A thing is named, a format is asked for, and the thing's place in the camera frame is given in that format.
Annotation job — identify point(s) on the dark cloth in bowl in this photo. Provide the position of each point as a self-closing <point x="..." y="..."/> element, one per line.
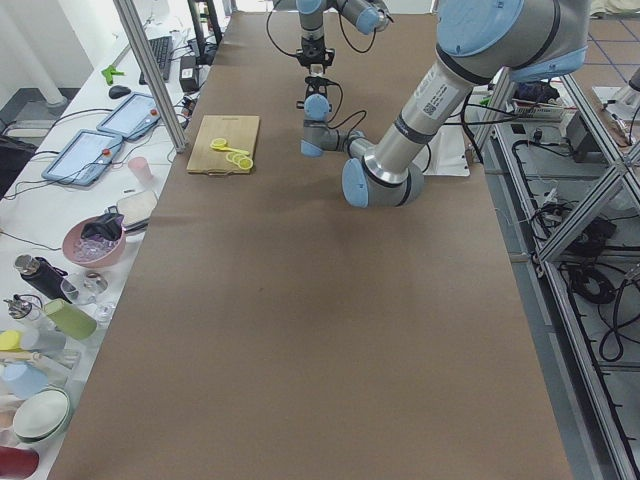
<point x="106" y="226"/>

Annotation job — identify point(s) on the red cup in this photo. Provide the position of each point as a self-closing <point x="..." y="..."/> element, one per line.
<point x="18" y="463"/>

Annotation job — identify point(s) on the clear wine glass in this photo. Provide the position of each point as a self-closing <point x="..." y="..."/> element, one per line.
<point x="84" y="288"/>

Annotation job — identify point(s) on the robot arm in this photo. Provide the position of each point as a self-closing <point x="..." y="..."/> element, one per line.
<point x="535" y="40"/>
<point x="368" y="17"/>

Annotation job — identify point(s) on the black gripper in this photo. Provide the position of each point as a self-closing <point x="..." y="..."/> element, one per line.
<point x="312" y="52"/>
<point x="315" y="89"/>

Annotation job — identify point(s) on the wooden cutting board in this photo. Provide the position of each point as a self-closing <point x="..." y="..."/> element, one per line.
<point x="239" y="131"/>

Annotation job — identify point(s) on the yellow cup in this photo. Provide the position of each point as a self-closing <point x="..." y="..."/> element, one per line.
<point x="10" y="341"/>

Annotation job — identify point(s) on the far teach pendant tablet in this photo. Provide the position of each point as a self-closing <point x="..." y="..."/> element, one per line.
<point x="132" y="118"/>

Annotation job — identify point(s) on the pink bowl with ice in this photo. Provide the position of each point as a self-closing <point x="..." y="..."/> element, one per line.
<point x="94" y="252"/>

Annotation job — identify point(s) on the black keyboard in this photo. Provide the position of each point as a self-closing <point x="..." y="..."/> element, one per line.
<point x="161" y="48"/>

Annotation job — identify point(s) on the near teach pendant tablet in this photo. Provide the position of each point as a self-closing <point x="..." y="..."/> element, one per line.
<point x="84" y="159"/>

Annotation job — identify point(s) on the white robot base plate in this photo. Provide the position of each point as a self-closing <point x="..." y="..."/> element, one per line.
<point x="446" y="153"/>

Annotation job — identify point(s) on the green bottle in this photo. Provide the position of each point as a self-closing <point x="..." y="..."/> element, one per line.
<point x="72" y="321"/>

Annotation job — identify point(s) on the white lidded container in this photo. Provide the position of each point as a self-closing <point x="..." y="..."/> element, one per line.
<point x="136" y="209"/>

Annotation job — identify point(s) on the aluminium frame post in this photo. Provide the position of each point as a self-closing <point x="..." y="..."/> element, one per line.
<point x="139" y="44"/>

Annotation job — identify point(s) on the black computer mouse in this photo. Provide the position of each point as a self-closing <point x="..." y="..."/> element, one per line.
<point x="118" y="91"/>

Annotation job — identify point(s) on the light blue cup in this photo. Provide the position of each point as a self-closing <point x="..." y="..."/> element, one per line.
<point x="23" y="379"/>

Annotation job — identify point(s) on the black bottle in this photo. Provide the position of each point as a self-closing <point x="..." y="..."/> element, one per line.
<point x="41" y="275"/>

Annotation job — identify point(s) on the clear glass shaker cup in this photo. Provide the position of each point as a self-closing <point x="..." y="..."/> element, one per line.
<point x="316" y="70"/>

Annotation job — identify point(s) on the teach pendant tablet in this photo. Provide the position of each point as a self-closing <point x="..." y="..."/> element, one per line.
<point x="84" y="159"/>
<point x="132" y="118"/>

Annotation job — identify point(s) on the pink plastic cup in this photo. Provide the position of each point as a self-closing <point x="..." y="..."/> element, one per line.
<point x="139" y="166"/>

